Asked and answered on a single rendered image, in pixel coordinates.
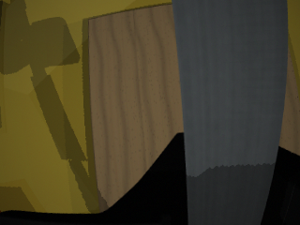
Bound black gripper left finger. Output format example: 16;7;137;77
0;132;188;225

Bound light brown wooden board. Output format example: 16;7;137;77
87;4;300;213

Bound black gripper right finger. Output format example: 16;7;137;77
260;146;300;225

